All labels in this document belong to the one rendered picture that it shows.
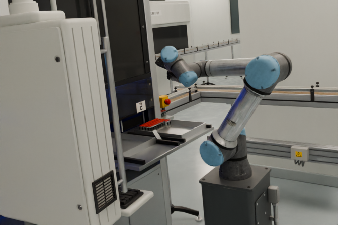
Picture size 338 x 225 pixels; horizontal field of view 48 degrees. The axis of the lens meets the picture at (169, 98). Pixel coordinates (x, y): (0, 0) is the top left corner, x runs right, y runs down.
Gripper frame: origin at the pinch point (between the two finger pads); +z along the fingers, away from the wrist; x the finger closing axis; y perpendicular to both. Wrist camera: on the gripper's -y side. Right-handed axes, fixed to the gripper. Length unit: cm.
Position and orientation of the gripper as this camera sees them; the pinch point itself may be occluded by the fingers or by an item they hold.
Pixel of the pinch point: (175, 76)
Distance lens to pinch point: 199.0
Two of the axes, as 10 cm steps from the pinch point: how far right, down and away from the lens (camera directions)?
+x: 5.2, -8.4, 1.5
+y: 8.4, 4.8, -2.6
